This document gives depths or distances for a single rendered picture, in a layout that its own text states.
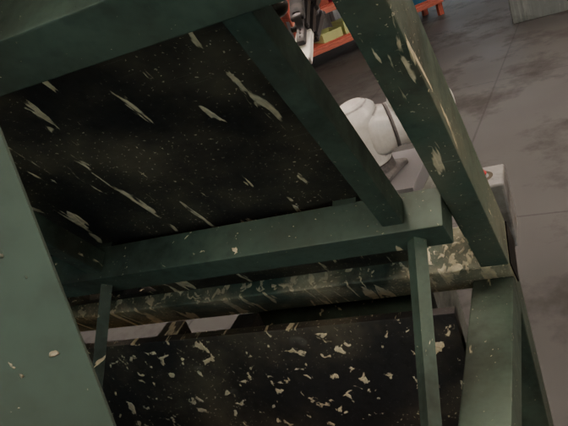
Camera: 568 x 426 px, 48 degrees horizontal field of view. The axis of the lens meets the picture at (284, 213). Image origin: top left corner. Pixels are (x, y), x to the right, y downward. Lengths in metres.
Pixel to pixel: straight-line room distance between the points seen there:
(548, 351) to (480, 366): 1.27
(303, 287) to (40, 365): 1.37
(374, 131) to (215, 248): 0.91
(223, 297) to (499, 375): 0.76
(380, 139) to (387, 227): 0.95
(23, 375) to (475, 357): 1.13
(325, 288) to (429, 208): 0.50
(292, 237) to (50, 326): 1.02
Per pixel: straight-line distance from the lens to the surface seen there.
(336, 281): 1.56
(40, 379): 0.25
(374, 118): 2.08
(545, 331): 2.64
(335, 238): 1.20
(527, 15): 7.51
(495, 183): 1.63
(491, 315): 1.42
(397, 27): 0.82
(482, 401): 1.23
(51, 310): 0.25
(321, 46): 8.56
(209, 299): 1.73
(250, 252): 1.28
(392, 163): 2.17
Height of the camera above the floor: 1.61
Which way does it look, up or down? 22 degrees down
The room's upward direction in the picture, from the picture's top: 21 degrees counter-clockwise
